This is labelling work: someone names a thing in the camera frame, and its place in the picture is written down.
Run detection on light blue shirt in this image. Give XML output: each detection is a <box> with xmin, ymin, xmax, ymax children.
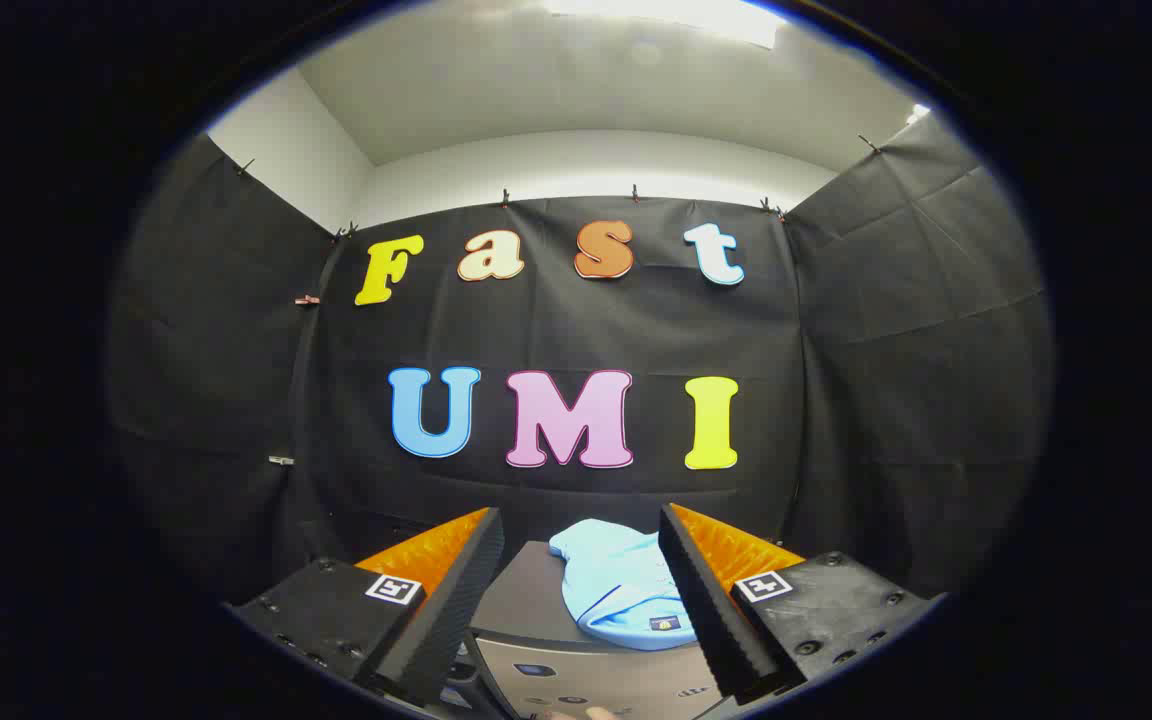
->
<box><xmin>549</xmin><ymin>518</ymin><xmax>699</xmax><ymax>652</ymax></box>

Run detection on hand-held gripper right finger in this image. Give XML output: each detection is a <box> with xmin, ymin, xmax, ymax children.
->
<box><xmin>658</xmin><ymin>503</ymin><xmax>947</xmax><ymax>706</ymax></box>

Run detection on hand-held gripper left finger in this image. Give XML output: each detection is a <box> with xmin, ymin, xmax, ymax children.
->
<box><xmin>224</xmin><ymin>506</ymin><xmax>507</xmax><ymax>709</ymax></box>

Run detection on grey cabinet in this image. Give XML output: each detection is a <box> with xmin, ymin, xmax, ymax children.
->
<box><xmin>466</xmin><ymin>540</ymin><xmax>737</xmax><ymax>720</ymax></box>

